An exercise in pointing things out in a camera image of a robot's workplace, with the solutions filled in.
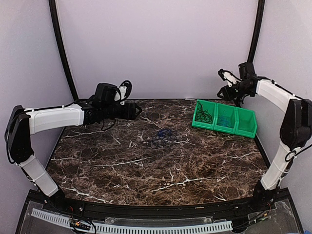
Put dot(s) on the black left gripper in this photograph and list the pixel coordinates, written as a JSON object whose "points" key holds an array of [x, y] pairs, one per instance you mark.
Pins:
{"points": [[129, 113]]}

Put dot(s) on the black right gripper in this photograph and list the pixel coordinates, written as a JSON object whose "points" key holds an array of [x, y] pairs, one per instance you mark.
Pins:
{"points": [[228, 96]]}

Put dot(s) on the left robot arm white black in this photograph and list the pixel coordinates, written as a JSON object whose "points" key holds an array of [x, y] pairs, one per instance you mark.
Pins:
{"points": [[108, 102]]}

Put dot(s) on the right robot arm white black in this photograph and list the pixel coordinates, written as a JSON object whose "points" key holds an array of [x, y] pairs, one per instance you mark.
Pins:
{"points": [[295, 128]]}

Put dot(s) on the green plastic bin middle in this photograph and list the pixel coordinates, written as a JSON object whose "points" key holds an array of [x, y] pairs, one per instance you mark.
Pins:
{"points": [[225, 118]]}

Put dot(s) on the green plastic bin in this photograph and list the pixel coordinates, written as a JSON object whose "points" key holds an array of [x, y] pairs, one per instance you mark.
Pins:
{"points": [[225, 118], [247, 124], [204, 114]]}

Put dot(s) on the green plastic bin left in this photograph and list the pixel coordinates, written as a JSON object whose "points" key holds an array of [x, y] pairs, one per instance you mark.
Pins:
{"points": [[204, 114]]}

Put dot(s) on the green plastic bin right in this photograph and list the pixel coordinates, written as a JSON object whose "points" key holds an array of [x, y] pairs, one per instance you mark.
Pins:
{"points": [[247, 124]]}

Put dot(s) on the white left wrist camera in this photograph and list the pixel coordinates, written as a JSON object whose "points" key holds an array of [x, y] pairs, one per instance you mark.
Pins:
{"points": [[123, 92]]}

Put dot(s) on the black frame post right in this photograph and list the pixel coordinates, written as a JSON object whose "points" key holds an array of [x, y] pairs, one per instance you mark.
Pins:
{"points": [[256, 30]]}

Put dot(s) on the black frame post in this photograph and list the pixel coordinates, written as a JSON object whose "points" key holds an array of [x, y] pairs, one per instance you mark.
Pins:
{"points": [[256, 30], [61, 48]]}

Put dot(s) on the black frame post left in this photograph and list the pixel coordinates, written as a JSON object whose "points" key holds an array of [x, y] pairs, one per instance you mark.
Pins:
{"points": [[61, 48]]}

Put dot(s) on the black front rail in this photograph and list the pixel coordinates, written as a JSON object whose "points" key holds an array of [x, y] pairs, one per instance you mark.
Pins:
{"points": [[226, 209]]}

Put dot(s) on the white slotted cable duct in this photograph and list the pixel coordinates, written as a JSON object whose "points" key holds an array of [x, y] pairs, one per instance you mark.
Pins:
{"points": [[135, 226]]}

